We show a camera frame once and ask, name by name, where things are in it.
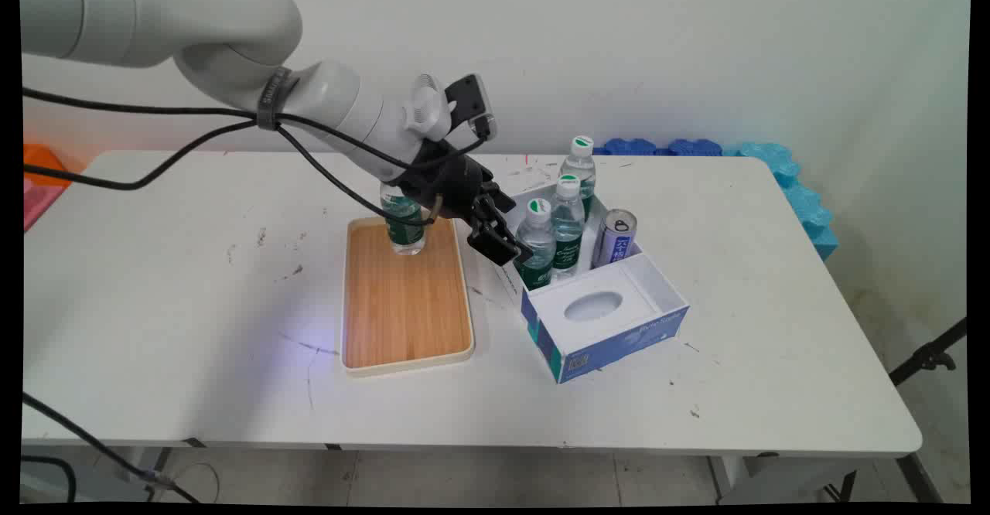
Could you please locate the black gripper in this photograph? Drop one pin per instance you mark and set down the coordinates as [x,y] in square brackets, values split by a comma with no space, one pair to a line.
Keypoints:
[448,175]

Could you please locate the clear water bottle green label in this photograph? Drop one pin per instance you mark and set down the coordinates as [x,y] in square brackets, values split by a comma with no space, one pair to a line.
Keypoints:
[580,163]
[537,246]
[568,225]
[404,233]

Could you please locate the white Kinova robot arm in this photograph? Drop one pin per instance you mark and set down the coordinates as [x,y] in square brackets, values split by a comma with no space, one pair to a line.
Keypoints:
[224,28]

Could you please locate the silver blue drink can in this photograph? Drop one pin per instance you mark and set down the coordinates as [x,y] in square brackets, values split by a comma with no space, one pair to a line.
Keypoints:
[616,237]

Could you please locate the wooden tray with cream rim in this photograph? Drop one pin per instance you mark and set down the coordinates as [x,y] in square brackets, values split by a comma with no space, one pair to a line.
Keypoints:
[406,306]

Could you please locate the dark blue foam tile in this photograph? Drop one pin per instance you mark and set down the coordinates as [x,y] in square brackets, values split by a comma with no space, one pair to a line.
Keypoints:
[694,147]
[630,147]

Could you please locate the white and blue cardboard box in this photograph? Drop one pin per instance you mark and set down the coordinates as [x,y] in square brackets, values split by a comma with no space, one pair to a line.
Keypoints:
[611,329]

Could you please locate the light blue foam tile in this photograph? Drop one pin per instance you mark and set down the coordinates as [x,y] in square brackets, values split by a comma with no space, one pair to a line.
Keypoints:
[804,202]

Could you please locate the black tripod stand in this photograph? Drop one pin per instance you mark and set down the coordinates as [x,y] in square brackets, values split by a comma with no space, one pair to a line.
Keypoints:
[928,356]

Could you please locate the orange foam tile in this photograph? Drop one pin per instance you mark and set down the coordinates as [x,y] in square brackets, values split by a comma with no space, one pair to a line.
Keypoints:
[42,163]

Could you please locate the pink foam tile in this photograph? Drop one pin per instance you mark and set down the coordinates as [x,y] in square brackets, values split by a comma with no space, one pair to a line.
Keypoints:
[39,199]

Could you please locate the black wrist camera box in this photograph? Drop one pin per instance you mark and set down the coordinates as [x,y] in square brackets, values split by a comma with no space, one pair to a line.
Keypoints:
[469,97]

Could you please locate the table leg frame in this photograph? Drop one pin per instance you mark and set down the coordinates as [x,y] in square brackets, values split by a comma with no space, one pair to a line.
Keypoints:
[781,476]

